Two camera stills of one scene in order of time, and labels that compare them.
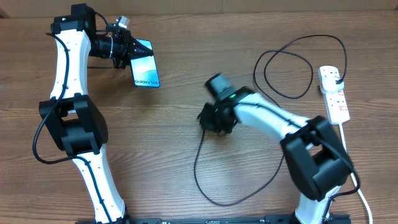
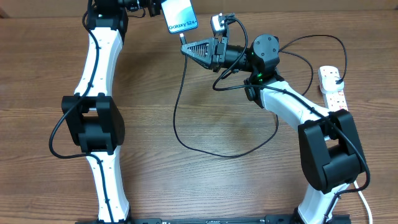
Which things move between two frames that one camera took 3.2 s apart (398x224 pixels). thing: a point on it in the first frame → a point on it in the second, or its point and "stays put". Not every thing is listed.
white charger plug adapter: x=328 y=83 stays put
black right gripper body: x=210 y=120 → x=221 y=46
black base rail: x=292 y=219 stays put
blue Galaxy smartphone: x=144 y=69 → x=180 y=15
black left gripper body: x=120 y=48 → x=153 y=6
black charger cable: x=212 y=200 → x=277 y=116
